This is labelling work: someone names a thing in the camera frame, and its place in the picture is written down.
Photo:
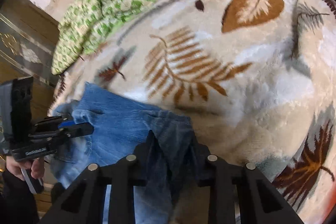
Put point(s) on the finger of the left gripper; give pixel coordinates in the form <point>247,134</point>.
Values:
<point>68,129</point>
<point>51,121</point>

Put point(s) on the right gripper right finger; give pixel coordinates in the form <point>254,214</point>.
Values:
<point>214,191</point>

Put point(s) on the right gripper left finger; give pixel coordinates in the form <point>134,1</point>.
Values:
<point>132,190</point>

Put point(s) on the blue denim jeans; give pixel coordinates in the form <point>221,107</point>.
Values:
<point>119,125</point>

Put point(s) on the dark wooden glass door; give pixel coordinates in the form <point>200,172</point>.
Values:
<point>28,39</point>

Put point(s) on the green checkered quilt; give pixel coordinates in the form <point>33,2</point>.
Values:
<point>87,23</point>

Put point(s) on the leaf pattern fleece blanket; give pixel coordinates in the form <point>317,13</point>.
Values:
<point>255,77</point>

